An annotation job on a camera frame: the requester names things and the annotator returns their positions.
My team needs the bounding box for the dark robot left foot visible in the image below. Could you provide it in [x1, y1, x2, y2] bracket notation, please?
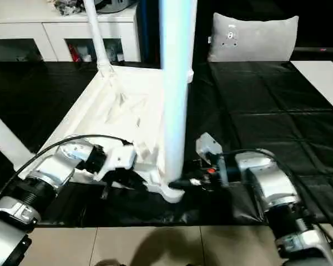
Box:
[95, 259, 125, 266]

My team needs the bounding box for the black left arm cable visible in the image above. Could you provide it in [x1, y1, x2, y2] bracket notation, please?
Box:
[0, 134, 134, 211]

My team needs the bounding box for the white cabinet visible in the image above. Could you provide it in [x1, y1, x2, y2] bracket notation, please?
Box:
[0, 4, 142, 63]

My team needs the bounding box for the black mat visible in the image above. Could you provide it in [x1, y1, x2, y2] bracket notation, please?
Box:
[0, 60, 333, 228]

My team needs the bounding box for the grey cushion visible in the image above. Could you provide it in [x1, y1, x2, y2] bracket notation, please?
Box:
[208, 12, 300, 62]

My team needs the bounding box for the dark bag on cabinet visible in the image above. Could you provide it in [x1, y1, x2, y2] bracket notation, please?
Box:
[94, 0, 139, 13]

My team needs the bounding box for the white flat board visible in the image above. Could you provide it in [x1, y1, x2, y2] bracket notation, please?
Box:
[290, 60, 333, 117]

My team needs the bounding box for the black cabinet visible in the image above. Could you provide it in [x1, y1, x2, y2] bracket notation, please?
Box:
[138, 0, 215, 70]

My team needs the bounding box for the dark clutter pile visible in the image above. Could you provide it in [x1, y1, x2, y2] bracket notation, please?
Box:
[53, 0, 85, 16]

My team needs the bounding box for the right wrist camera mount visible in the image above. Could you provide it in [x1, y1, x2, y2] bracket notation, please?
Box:
[195, 132, 225, 189]

